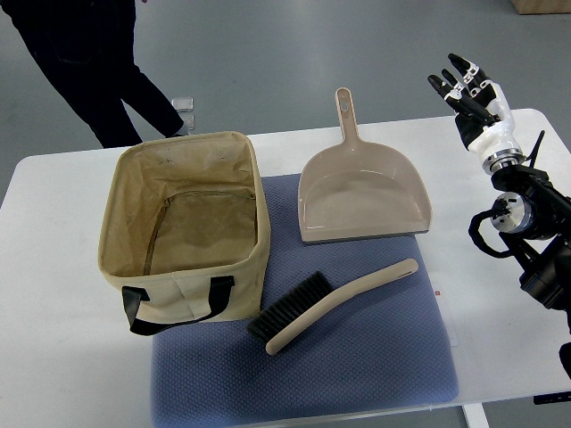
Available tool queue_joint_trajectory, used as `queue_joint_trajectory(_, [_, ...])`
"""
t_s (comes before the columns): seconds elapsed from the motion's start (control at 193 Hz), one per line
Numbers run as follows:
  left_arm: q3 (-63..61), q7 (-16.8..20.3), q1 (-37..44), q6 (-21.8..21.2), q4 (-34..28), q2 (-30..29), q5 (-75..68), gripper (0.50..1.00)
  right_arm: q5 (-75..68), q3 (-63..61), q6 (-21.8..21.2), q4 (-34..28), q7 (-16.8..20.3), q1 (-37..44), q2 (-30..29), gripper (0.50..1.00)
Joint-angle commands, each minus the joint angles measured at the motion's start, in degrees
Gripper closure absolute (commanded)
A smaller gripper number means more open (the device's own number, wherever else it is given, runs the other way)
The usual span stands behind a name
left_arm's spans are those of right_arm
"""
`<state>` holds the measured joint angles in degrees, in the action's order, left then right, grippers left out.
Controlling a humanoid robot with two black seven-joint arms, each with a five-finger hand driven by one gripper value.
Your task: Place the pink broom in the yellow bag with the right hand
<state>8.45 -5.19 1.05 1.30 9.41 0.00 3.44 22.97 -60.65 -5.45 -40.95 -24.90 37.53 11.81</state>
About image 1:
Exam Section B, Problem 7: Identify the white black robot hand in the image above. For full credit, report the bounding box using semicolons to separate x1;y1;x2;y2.
427;53;525;175

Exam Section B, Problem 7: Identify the upper clear floor plate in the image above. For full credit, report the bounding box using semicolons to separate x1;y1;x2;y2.
171;96;194;112

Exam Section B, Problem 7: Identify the pink plastic dustpan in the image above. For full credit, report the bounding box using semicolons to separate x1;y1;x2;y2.
297;87;432;243

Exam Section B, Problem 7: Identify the white table leg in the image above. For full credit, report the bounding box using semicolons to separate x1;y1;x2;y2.
462;403;490;428

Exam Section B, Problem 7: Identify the yellow fabric bag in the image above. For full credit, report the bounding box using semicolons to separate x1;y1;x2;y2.
98;132;270;336

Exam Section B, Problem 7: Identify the lower clear floor plate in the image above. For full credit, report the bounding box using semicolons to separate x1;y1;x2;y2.
180;112;194;133

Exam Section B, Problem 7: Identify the cardboard box corner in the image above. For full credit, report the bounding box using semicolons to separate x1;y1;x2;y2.
511;0;571;15

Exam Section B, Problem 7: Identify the black table control panel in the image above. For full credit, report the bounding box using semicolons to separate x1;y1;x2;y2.
533;391;571;406

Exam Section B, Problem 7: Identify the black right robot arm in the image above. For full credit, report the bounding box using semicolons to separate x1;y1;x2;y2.
468;131;570;317

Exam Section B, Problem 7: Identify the clear floor plate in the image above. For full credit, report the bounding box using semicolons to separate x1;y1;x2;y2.
171;96;194;112
180;112;194;133

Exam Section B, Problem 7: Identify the person in dark clothes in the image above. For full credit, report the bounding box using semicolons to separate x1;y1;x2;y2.
1;1;189;148

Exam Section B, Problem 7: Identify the pink hand broom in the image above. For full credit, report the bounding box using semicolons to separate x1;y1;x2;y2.
247;259;418;356

